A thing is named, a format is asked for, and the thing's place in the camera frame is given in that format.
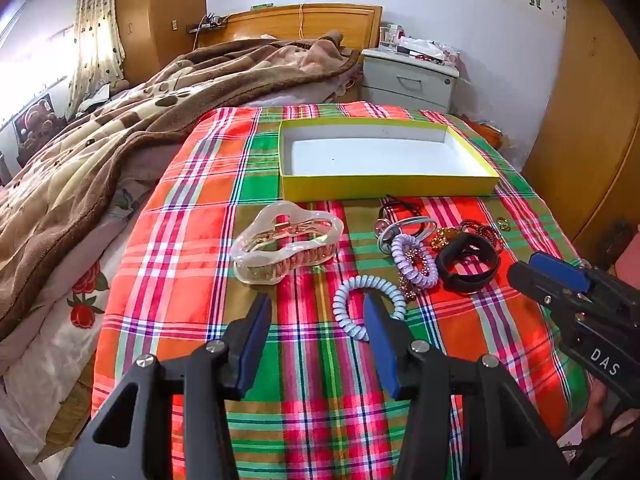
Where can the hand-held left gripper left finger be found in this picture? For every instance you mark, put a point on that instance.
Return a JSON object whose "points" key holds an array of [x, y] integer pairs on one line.
{"points": [[257, 340]]}

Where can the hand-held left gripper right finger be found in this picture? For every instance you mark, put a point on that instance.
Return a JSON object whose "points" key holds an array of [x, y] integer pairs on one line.
{"points": [[380, 345]]}

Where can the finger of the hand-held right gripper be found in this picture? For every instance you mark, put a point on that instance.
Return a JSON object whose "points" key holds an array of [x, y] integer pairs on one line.
{"points": [[530, 280], [560, 270]]}

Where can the clear plastic hair claw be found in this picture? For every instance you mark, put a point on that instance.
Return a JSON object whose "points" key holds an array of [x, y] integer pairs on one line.
{"points": [[250, 265]]}

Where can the black wristband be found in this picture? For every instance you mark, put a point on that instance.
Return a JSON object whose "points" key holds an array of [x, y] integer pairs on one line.
{"points": [[450, 270]]}

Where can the yellow-green shallow cardboard box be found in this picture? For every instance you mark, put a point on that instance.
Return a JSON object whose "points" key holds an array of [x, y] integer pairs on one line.
{"points": [[375, 160]]}

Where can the person's right hand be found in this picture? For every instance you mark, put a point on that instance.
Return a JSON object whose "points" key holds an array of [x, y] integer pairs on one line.
{"points": [[600, 410]]}

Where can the plaid cloth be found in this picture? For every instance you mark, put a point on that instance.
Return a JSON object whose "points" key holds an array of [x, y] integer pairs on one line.
{"points": [[310, 410]]}

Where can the wooden closet door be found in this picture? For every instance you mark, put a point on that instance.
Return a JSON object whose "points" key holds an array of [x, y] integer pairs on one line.
{"points": [[600, 135]]}

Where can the orange box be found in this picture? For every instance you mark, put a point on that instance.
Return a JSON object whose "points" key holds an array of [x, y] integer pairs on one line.
{"points": [[487, 135]]}

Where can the floral bed sheet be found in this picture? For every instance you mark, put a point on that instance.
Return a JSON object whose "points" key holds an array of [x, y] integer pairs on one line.
{"points": [[75, 310]]}

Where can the grey nightstand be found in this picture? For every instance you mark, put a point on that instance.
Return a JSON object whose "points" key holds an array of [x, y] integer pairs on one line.
{"points": [[405, 85]]}

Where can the clutter pile on nightstand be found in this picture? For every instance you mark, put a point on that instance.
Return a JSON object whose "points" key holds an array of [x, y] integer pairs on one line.
{"points": [[425, 50]]}

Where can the brown patterned blanket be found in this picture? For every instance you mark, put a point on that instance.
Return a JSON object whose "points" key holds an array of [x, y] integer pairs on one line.
{"points": [[100, 135]]}

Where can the clear glass cup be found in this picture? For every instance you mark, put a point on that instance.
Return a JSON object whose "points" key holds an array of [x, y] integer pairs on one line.
{"points": [[390, 40]]}

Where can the power strip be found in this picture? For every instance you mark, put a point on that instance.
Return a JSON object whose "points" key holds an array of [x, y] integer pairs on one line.
{"points": [[207, 22]]}

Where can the wooden headboard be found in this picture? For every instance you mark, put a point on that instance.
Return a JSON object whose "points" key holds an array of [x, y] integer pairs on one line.
{"points": [[325, 22]]}

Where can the tall wooden wardrobe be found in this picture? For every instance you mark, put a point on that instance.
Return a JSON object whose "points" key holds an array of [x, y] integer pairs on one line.
{"points": [[160, 10]]}

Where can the dotted curtain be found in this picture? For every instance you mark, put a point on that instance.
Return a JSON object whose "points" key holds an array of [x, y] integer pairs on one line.
{"points": [[95, 35]]}

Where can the window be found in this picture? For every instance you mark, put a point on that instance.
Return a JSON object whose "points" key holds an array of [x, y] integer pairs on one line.
{"points": [[35, 45]]}

